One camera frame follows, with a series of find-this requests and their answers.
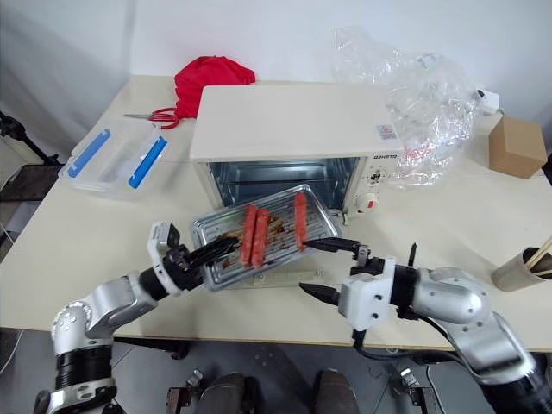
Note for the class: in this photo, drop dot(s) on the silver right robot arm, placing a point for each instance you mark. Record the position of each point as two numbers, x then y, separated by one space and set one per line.
457 302

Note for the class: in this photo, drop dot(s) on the white power adapter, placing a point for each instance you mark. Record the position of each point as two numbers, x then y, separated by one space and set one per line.
489 101

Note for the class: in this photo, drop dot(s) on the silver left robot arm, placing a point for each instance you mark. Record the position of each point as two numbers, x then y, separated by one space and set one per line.
103 302

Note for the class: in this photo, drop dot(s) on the clear crumpled plastic bag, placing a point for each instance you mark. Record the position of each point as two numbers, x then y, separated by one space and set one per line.
427 112

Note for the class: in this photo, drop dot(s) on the silver ribbed baking tray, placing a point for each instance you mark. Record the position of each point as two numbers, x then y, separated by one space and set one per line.
280 215

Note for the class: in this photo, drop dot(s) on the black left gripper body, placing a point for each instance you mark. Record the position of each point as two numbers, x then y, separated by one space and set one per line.
183 261

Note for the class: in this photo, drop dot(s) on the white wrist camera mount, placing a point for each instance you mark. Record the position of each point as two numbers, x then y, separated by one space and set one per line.
366 297
157 241

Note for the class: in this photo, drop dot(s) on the brown cardboard box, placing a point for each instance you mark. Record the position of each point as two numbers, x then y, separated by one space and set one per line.
515 148

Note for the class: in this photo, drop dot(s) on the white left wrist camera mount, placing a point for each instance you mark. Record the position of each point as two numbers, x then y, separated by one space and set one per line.
157 241

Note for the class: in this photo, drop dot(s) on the brown paper tube cup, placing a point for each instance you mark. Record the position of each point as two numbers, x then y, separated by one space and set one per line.
513 271

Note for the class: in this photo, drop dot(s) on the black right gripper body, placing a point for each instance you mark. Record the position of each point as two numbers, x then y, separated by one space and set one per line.
364 264

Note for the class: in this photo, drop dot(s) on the wooden chopstick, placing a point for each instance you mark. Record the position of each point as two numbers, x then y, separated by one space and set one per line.
542 254
545 271

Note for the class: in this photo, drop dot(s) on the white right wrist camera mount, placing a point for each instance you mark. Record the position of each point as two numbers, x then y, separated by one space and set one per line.
366 297

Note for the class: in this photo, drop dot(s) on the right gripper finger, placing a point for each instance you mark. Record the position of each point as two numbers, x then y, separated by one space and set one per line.
332 245
321 294

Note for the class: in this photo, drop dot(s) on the black tripod stand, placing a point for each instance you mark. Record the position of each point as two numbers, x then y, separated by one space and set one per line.
26 137

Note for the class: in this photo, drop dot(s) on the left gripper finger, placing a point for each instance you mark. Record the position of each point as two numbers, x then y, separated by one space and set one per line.
217 259
217 247

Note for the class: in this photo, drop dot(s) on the cream white toaster oven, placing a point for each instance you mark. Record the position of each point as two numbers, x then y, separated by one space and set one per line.
280 125

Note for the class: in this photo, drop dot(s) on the clear box with blue clips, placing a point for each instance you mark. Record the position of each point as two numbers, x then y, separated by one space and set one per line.
114 159

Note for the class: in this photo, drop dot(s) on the red grilled sausage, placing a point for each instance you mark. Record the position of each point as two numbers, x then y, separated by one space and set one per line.
247 235
260 239
300 220

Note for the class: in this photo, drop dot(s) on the red cloth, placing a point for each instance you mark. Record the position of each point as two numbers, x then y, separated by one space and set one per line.
207 79

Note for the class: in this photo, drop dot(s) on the dark side table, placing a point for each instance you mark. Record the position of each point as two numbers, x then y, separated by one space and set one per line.
26 190

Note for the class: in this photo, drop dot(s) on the grey metal bracket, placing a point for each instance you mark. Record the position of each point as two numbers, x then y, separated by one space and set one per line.
416 388
183 390

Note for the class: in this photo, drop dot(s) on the dark rounded shape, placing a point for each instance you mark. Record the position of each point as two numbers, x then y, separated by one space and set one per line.
337 392
230 394

